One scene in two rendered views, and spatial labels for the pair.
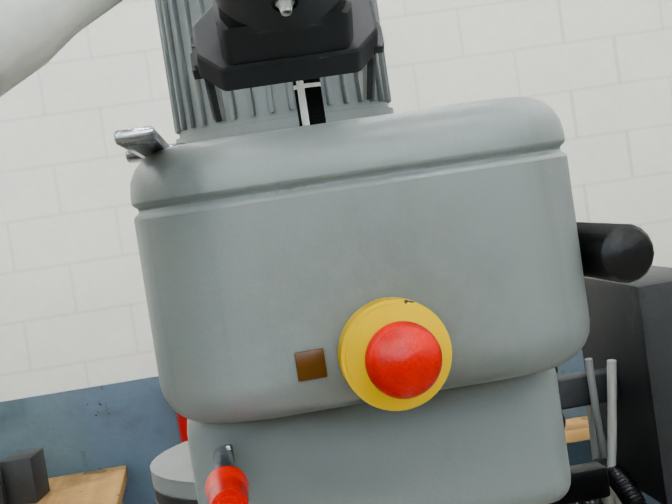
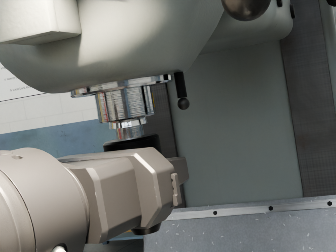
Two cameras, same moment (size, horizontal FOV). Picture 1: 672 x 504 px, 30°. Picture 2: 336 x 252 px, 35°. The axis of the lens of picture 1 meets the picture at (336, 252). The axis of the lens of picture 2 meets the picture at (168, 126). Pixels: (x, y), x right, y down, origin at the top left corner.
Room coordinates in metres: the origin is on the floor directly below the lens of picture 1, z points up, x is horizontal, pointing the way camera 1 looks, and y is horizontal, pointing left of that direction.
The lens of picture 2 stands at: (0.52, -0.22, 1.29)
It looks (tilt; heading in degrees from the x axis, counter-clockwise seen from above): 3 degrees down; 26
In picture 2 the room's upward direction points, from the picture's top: 9 degrees counter-clockwise
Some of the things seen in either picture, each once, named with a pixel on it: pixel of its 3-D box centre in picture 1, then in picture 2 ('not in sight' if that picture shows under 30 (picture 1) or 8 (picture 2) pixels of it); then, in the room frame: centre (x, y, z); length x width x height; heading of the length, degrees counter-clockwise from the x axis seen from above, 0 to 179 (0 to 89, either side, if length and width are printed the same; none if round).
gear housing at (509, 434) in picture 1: (353, 415); not in sight; (0.94, 0.01, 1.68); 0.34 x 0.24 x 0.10; 6
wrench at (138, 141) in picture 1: (148, 145); not in sight; (0.74, 0.10, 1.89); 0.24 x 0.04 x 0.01; 5
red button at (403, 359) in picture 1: (401, 358); not in sight; (0.65, -0.03, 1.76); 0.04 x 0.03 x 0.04; 96
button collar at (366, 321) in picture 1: (394, 353); not in sight; (0.67, -0.02, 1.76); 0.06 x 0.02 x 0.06; 96
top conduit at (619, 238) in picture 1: (520, 243); not in sight; (0.95, -0.14, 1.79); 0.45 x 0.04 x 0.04; 6
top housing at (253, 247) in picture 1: (330, 247); not in sight; (0.92, 0.00, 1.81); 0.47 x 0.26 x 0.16; 6
